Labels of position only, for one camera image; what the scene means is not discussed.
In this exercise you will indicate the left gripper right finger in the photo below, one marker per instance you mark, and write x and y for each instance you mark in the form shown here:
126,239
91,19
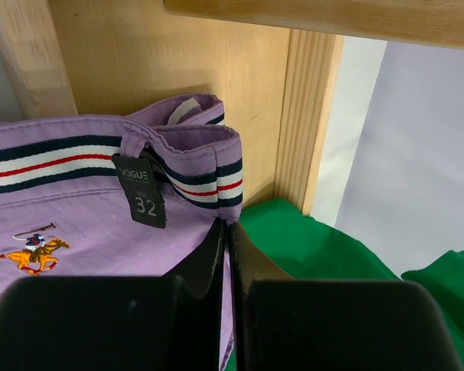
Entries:
281,323

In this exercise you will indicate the wooden clothes rack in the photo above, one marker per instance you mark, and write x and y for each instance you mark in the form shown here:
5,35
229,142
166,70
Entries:
274,63

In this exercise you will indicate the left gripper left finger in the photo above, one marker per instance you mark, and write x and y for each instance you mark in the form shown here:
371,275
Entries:
170,322

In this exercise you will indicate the purple trousers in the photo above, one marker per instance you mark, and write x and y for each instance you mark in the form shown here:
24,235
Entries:
119,196

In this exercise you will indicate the green t-shirt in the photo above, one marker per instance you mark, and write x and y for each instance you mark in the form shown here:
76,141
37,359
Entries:
308,249

